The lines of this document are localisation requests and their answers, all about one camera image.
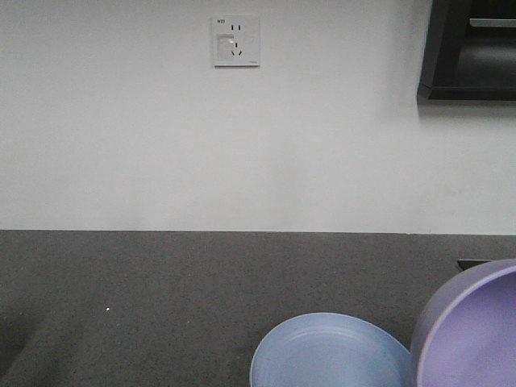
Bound purple plastic bowl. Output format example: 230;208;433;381
410;260;515;386

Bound light blue plastic plate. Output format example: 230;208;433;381
249;313;410;386

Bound black induction cooktop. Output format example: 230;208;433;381
457;259;492;271

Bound white wall power socket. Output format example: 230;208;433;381
210;15;260;68

